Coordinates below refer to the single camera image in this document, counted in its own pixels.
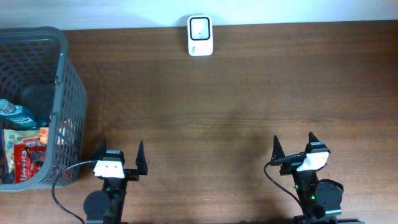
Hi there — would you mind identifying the red candy bag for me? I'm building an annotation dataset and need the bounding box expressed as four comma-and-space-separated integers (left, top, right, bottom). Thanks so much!
14, 138, 47, 183

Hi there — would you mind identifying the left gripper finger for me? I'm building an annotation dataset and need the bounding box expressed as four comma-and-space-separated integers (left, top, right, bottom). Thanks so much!
90, 140, 107, 161
136, 141, 149, 175

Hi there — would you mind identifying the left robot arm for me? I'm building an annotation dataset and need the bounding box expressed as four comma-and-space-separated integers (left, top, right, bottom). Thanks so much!
83, 141, 148, 224

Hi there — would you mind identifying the blue mouthwash bottle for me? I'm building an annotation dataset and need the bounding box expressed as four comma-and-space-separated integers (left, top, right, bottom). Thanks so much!
1, 99, 39, 129

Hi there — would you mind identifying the small orange tissue pack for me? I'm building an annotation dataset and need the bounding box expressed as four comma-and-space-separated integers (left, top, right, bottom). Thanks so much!
39, 127, 49, 145

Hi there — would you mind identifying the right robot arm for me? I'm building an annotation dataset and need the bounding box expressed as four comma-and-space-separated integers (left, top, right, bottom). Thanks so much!
264, 132, 361, 224

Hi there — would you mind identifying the yellow snack bag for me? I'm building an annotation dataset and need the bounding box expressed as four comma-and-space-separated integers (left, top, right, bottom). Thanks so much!
2, 129, 40, 173

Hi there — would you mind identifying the grey plastic basket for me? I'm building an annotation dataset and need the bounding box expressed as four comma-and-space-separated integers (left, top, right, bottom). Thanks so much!
1, 27, 87, 192

